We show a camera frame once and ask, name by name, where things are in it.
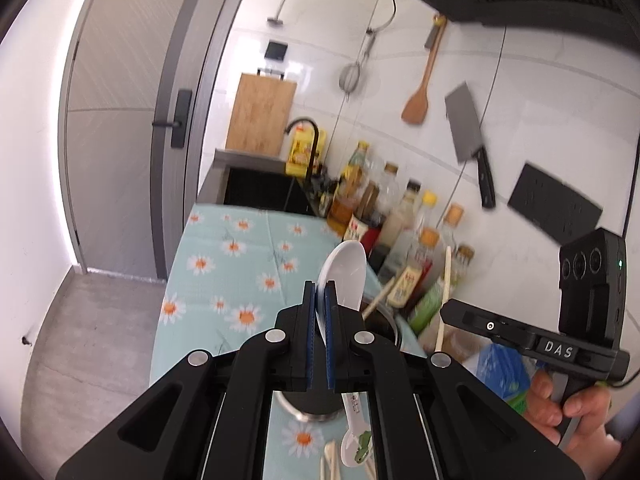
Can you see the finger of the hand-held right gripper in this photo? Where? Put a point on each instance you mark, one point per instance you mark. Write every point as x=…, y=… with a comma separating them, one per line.
x=480, y=324

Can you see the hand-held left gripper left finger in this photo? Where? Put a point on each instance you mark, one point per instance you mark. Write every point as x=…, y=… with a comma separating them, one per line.
x=311, y=340

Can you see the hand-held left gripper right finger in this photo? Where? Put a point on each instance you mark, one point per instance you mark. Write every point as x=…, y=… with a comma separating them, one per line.
x=330, y=340

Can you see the light wooden chopstick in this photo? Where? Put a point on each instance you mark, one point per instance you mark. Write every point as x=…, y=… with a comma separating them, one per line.
x=336, y=470
x=327, y=462
x=378, y=300
x=445, y=290

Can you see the dark steel utensil holder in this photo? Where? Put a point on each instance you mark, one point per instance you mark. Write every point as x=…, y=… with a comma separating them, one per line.
x=310, y=407

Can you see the white ceramic spoon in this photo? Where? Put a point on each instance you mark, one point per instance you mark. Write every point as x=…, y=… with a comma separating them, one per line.
x=345, y=270

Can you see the person's right hand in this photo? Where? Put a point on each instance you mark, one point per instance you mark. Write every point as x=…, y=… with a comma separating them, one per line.
x=587, y=405

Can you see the green label bottle gold cap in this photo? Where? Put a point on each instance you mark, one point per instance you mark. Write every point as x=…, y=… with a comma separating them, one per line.
x=432, y=305

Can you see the blue white salt bag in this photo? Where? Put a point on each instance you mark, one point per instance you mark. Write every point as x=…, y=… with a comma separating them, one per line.
x=500, y=375

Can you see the orange cap vinegar bottle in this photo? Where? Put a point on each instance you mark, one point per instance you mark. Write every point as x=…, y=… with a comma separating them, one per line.
x=407, y=285

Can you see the daisy print tablecloth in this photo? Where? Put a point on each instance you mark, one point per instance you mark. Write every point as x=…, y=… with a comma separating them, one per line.
x=225, y=285

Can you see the soy sauce bottle red label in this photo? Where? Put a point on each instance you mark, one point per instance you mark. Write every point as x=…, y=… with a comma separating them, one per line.
x=357, y=232

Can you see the white spoon frog print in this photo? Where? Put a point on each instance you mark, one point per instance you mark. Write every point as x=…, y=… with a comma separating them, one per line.
x=352, y=452

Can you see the black cap bottle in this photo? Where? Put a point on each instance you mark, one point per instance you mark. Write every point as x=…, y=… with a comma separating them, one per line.
x=400, y=220

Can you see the glass jar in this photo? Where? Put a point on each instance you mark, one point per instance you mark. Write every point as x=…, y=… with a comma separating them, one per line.
x=327, y=200

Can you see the oil bottle yellow cap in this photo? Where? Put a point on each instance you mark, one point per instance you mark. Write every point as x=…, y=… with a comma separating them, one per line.
x=347, y=195

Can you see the dark kitchen sink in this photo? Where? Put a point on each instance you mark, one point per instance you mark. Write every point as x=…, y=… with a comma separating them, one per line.
x=255, y=187

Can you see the yellow oil jug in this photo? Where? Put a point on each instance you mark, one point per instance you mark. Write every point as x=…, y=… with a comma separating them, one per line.
x=300, y=152

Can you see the black faucet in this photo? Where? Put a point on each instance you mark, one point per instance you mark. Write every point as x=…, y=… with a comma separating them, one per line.
x=314, y=145

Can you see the wooden spatula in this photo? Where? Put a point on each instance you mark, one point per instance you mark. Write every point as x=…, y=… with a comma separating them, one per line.
x=417, y=105

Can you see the wooden cutting board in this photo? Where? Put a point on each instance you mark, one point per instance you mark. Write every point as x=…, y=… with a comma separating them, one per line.
x=260, y=115

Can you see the hanging metal strainer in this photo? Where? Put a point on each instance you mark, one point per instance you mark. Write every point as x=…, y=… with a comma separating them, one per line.
x=352, y=77

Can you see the grey door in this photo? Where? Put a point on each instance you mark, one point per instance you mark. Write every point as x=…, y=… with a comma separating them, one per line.
x=125, y=110

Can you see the hanging metal turner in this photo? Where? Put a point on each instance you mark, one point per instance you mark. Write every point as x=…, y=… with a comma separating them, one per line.
x=280, y=5

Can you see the black wall socket panel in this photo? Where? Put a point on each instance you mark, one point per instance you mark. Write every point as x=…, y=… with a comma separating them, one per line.
x=555, y=205

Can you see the black wall switch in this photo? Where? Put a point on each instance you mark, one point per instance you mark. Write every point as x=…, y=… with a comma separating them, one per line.
x=276, y=50

